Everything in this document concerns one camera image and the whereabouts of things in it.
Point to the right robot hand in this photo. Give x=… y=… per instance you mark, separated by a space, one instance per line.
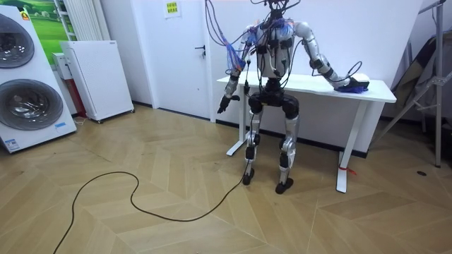
x=359 y=83

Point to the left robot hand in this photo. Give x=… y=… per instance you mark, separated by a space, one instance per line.
x=225 y=102

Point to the blue cleaning cloth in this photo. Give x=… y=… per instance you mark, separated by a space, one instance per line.
x=347 y=89

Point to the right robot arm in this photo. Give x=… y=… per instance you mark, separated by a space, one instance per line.
x=310 y=40

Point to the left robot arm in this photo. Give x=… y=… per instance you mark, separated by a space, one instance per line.
x=233 y=83

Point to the white desk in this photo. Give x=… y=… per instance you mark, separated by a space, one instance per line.
x=307 y=84

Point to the white door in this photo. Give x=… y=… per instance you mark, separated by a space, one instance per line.
x=176 y=70

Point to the dark folded board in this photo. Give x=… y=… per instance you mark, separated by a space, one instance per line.
x=418 y=67

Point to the robot body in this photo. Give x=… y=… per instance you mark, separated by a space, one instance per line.
x=270 y=60

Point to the robot legs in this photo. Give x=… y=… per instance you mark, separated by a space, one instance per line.
x=290 y=141

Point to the grey metal stand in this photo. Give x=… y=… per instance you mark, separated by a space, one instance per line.
x=438 y=81

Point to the yellow paper notice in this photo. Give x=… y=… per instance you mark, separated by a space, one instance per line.
x=172 y=8

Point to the dark floor disc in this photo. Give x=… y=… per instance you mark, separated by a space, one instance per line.
x=421 y=173

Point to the white perforated cabinet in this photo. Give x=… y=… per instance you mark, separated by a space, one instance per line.
x=99 y=77

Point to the white radiator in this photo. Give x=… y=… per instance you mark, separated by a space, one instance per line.
x=86 y=17

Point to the small white box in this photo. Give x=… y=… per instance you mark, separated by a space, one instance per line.
x=60 y=65

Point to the white washing machine tower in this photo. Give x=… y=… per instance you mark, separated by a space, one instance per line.
x=24 y=84

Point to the green landscape wall poster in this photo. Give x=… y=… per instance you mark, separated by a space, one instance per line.
x=47 y=24

